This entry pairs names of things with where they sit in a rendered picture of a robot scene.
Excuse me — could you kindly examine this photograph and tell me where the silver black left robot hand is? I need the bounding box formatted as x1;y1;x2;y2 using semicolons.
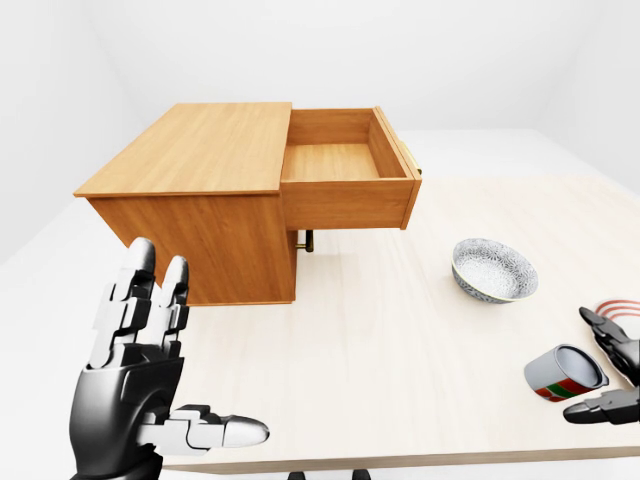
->
67;238;272;469

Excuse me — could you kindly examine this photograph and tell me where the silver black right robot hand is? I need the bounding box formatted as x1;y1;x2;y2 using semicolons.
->
563;305;640;427

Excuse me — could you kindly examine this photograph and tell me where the wooden cabinet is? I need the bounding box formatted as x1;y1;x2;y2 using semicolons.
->
73;102;301;307

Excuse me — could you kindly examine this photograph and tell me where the open wooden drawer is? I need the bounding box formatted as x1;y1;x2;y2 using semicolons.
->
279;105;424;232

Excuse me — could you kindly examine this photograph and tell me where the plate with red rings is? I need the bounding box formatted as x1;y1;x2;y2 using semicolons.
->
592;298;640;322

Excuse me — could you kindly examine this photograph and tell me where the grey tin, red green label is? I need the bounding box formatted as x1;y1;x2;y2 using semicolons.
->
523;343;610;405

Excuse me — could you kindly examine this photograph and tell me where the patterned white bowl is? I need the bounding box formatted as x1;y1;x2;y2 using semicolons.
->
451;238;540;305

